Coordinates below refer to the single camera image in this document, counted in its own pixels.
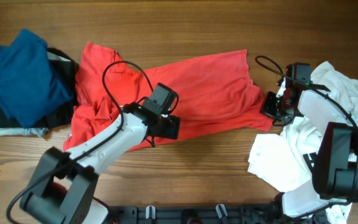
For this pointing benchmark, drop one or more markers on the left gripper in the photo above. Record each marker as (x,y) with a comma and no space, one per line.
(171,126)

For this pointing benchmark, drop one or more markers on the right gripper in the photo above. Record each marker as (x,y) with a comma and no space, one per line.
(266,109)

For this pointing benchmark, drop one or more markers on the red printed t-shirt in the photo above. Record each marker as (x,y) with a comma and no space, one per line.
(215,93)

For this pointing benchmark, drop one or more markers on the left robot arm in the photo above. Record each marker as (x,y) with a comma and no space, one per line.
(63,184)

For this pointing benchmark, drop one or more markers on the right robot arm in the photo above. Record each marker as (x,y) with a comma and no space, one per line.
(334,167)

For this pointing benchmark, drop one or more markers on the white t-shirt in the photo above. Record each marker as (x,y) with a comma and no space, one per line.
(279,159)

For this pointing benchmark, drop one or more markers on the light grey folded garment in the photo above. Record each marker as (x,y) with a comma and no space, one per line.
(11,131)

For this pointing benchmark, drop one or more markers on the blue folded shirt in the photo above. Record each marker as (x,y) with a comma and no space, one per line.
(30,88)

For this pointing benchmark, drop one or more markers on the black folded garment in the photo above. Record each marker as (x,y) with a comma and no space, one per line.
(66,68)

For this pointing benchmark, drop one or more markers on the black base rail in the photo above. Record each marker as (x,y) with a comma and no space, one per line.
(218,214)

